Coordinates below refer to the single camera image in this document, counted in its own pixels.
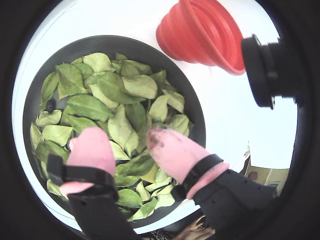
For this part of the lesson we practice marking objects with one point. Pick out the pink padded gripper finger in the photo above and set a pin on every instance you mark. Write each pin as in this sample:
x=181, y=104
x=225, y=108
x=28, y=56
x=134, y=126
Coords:
x=92, y=152
x=175, y=155

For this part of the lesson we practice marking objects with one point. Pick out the dark grey bowl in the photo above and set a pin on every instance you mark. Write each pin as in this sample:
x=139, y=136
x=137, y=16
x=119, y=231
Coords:
x=175, y=75

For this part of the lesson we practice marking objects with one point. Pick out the red collapsible cup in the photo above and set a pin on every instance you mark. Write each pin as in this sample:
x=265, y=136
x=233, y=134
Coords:
x=195, y=35

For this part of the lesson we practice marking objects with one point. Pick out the dark blueberry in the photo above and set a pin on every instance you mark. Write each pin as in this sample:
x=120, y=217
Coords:
x=50, y=105

